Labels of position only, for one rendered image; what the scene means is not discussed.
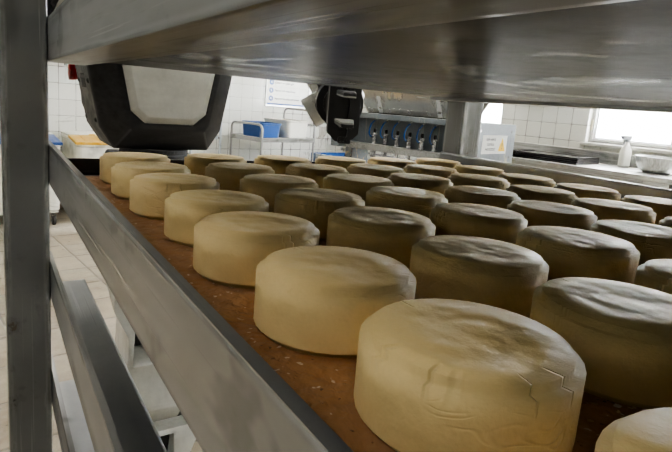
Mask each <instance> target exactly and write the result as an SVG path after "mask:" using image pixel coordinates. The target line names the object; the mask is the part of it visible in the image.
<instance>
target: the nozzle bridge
mask: <svg viewBox="0 0 672 452"><path fill-rule="evenodd" d="M375 119H378V120H377V121H375V122H374V123H373V124H372V126H371V128H370V135H372V134H373V130H374V128H377V141H376V144H372V138H371V137H370V136H369V133H368V131H369V126H370V124H371V123H372V121H374V120H375ZM387 120H390V121H388V122H386V123H385V124H384V126H383V128H382V131H381V135H382V137H383V135H384V133H385V129H387V130H388V143H387V144H388V145H387V146H385V145H383V139H382V138H381V137H380V128H381V126H382V124H383V123H384V122H385V121H387ZM399 121H401V122H400V123H398V124H397V125H396V126H395V128H394V131H393V138H395V135H396V131H400V134H399V135H400V143H399V147H395V146H394V145H395V144H394V142H395V140H393V139H392V137H391V133H392V129H393V127H394V125H395V124H396V123H397V122H399ZM411 122H414V123H413V124H411V125H410V126H409V127H408V128H407V130H406V133H405V139H406V140H407V137H408V133H409V132H412V136H411V137H412V145H411V149H407V148H406V146H407V145H406V143H407V142H405V140H404V138H403V135H404V131H405V128H406V127H407V125H408V124H410V123H411ZM423 124H426V125H424V126H423V127H422V128H421V129H420V131H419V133H418V141H419V140H420V138H421V134H424V140H425V142H424V150H423V151H421V150H419V144H418V143H417V141H416V134H417V131H418V129H419V127H420V126H421V125H423ZM436 125H439V126H438V127H436V128H435V129H434V130H433V132H432V135H431V143H432V141H433V139H434V135H437V140H438V141H437V142H438V143H437V149H436V150H437V152H432V151H431V150H432V145H431V144H430V143H429V136H430V133H431V131H432V129H433V128H434V127H435V126H436ZM445 125H446V119H436V118H424V117H413V116H402V115H390V114H379V113H368V112H362V113H361V115H360V119H359V130H358V135H357V136H356V137H354V138H353V139H352V140H350V144H343V143H337V141H334V140H333V139H332V138H331V145H333V146H345V147H346V151H345V157H351V158H358V159H363V160H366V162H367V155H368V150H372V151H378V152H385V153H392V154H398V155H405V156H412V157H419V158H436V159H439V156H440V152H443V143H444V134H445ZM515 132H516V125H511V124H499V123H488V122H481V129H480V137H479V145H478V153H477V158H483V159H489V160H495V161H501V162H507V163H511V162H512V154H513V147H514V140H515Z"/></svg>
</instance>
